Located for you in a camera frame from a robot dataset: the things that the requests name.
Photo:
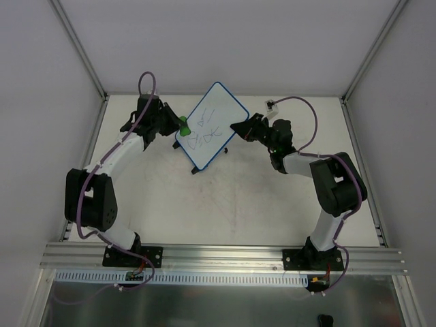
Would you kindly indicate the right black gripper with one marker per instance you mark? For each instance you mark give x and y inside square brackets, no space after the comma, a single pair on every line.
[257,126]

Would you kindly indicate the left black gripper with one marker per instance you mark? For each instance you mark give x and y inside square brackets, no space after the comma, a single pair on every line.
[164,119]

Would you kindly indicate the green bone-shaped eraser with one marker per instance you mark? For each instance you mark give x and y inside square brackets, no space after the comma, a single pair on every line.
[184,129]

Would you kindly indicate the blue-framed whiteboard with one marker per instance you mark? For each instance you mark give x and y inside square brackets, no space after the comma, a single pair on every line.
[209,124]

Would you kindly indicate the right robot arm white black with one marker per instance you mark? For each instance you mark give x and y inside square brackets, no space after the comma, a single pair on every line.
[338,186]

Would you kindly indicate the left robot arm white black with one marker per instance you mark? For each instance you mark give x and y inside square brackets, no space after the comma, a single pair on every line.
[90,199]

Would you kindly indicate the black whiteboard foot front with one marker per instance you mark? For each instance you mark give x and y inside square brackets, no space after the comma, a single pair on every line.
[194,170]

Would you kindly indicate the left circuit board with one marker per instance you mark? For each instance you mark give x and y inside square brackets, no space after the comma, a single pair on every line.
[134,276]

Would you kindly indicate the circuit board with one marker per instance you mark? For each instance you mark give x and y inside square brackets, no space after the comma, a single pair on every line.
[134,276]
[319,280]

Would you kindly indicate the right circuit board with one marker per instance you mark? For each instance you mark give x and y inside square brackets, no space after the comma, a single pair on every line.
[319,280]

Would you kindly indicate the small black object bottom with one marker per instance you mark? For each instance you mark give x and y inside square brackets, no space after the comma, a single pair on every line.
[325,320]

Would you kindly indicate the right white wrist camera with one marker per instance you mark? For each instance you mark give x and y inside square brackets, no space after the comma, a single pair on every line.
[271,109]

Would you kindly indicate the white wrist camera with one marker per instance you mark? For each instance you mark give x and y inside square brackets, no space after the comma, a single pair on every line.
[271,109]
[151,93]

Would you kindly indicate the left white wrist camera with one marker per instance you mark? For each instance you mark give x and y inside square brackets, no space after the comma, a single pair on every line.
[151,93]

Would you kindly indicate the right aluminium frame post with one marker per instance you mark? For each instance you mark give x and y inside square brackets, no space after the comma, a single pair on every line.
[383,33]

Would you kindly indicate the aluminium frame post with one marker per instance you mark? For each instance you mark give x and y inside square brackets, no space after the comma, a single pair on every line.
[72,35]
[383,33]

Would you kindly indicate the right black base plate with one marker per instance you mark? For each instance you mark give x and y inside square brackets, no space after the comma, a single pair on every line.
[299,259]

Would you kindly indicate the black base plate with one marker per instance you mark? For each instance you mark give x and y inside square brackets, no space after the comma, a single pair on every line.
[299,259]
[114,258]

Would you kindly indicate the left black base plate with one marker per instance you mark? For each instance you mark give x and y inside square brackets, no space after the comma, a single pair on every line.
[114,258]

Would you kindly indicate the left aluminium frame post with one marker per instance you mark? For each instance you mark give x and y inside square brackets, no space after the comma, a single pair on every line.
[72,35]

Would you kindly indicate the white slotted cable duct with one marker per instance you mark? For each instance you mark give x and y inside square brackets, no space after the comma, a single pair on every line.
[185,278]

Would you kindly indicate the aluminium front rail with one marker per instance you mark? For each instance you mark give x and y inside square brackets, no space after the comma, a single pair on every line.
[226,259]

